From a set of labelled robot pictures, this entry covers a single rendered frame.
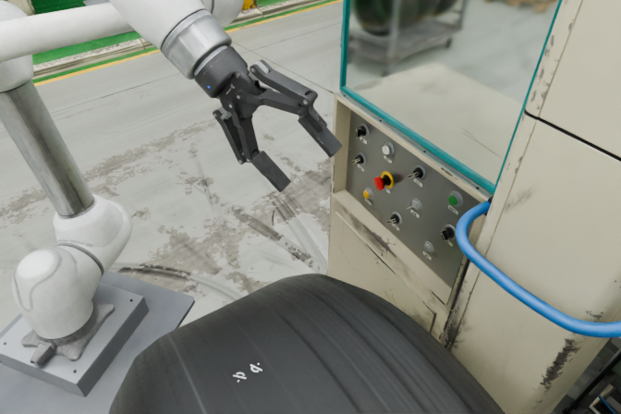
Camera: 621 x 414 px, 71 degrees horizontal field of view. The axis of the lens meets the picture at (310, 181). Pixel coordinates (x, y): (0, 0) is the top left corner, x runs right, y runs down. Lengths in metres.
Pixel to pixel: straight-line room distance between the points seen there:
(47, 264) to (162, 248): 1.40
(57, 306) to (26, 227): 1.83
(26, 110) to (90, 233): 0.37
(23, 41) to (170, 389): 0.65
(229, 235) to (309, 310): 2.16
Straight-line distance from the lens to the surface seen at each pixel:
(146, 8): 0.65
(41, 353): 1.42
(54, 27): 0.89
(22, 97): 1.20
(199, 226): 2.69
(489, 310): 0.54
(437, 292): 1.21
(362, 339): 0.41
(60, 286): 1.27
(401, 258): 1.27
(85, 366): 1.39
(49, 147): 1.25
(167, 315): 1.50
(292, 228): 2.59
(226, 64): 0.63
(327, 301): 0.46
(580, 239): 0.42
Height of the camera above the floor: 1.83
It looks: 39 degrees down
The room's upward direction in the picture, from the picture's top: straight up
